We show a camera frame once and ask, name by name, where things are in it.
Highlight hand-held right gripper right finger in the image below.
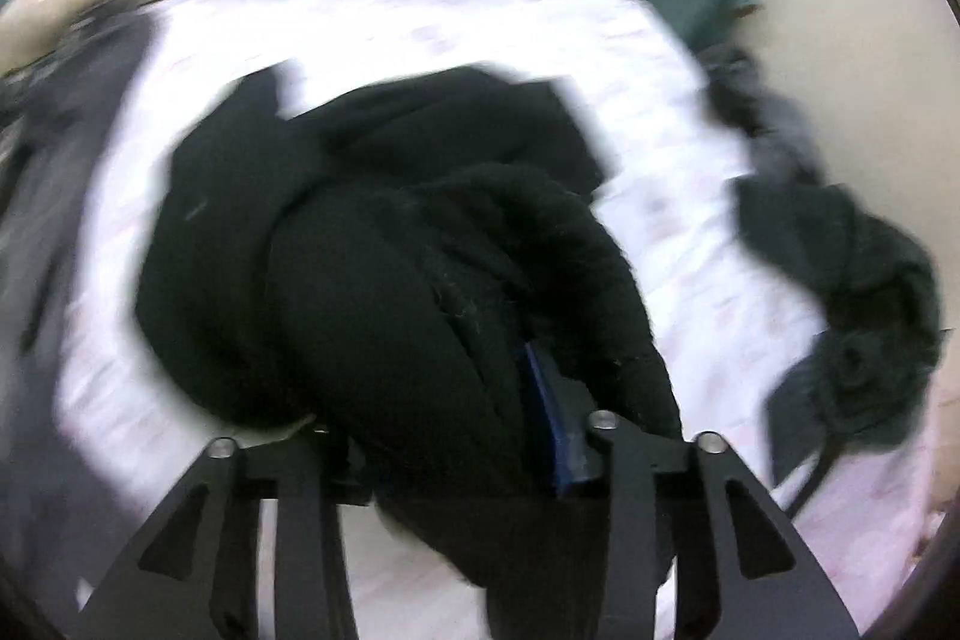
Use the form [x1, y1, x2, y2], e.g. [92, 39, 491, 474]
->
[521, 340, 860, 640]

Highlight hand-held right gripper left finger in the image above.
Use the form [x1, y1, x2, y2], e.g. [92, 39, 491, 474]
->
[75, 426, 376, 640]

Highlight black pants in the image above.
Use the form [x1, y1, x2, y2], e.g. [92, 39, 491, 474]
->
[135, 62, 683, 640]

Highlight dark grey pants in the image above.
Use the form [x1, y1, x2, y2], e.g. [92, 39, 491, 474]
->
[0, 10, 158, 581]

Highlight dark green garment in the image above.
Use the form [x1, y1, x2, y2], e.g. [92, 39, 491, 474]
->
[739, 171, 946, 513]

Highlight dark grey cloth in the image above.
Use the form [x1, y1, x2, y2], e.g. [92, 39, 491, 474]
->
[705, 44, 826, 184]

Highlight floral bed sheet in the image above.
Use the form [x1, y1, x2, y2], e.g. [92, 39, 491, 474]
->
[52, 0, 946, 640]

